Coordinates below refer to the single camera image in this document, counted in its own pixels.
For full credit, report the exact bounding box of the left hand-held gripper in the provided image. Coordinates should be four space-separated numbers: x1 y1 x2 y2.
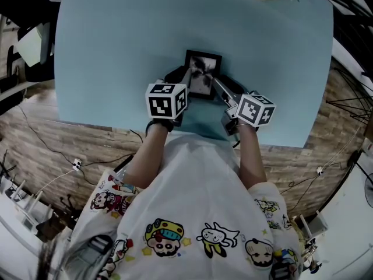
145 65 193 128

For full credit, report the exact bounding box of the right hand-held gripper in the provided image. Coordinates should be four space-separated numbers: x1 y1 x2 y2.
212 73 276 137

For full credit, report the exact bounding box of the black framed photo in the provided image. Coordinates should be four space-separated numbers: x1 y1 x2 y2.
184 49 223 101

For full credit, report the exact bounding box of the person's right forearm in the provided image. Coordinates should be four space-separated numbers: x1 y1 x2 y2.
236 123 268 191

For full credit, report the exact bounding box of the person's left forearm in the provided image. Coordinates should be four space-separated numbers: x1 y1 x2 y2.
124 120 170 190

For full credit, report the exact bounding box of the person's white cartoon-print shirt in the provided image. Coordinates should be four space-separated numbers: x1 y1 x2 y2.
69 132 304 280

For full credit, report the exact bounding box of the black metal railing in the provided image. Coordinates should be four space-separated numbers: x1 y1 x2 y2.
305 0 373 81

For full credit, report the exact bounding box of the white router with antennas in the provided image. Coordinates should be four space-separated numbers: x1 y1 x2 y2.
5 179 29 201
22 190 55 230
300 211 329 240

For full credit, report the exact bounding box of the black floor fan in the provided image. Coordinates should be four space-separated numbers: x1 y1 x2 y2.
363 172 373 209

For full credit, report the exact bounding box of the white side table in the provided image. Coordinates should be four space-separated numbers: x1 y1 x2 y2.
0 173 73 280

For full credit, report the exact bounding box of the black wire-frame stand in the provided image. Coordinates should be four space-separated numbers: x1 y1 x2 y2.
325 65 373 125

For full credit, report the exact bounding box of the grey backpack strap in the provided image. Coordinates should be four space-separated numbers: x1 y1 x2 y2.
269 258 301 280
69 234 114 280

